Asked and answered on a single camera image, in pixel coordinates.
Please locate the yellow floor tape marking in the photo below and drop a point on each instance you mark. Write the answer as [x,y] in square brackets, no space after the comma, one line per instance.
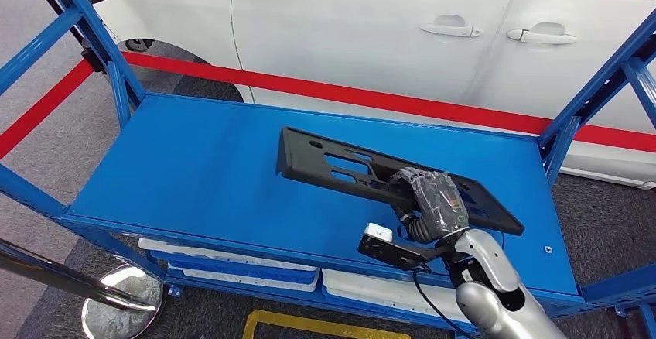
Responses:
[307,324]

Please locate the blue metal shelf rack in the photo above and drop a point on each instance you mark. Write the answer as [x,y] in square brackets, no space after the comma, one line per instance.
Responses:
[205,172]

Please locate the black plastic panel part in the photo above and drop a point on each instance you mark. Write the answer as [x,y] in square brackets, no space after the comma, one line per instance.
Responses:
[297,162]

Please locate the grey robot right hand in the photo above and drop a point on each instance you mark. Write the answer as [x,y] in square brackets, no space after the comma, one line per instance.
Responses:
[441,203]

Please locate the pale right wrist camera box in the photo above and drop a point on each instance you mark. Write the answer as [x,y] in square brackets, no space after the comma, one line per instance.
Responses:
[378,233]

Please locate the chrome stanchion post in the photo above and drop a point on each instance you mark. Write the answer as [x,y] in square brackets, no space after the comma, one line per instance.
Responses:
[123,306]

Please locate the short red barrier belt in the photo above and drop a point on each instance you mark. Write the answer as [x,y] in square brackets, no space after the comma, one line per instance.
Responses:
[41,108]

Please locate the black stanchion post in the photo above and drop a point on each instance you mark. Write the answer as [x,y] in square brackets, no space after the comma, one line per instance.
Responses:
[94,61]

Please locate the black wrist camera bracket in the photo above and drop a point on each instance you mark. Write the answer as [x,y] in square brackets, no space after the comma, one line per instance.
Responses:
[389,254]

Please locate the white car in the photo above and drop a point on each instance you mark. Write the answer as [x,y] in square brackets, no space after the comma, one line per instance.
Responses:
[359,29]

